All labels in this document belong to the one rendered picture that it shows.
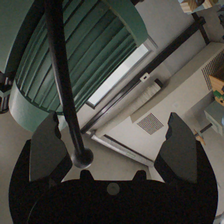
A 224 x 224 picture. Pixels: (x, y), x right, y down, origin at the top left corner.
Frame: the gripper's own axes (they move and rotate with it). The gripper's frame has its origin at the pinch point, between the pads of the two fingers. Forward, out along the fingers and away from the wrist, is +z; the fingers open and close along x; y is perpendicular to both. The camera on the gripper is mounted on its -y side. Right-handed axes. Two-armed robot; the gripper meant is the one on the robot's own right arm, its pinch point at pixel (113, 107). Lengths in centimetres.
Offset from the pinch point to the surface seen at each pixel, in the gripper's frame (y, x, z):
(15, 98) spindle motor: 0.4, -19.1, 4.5
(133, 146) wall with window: 192, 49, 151
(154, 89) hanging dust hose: 43, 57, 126
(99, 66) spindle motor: -3.8, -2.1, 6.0
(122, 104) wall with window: 77, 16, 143
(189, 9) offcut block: -24.3, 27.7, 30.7
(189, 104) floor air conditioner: 61, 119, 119
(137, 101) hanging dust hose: 63, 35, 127
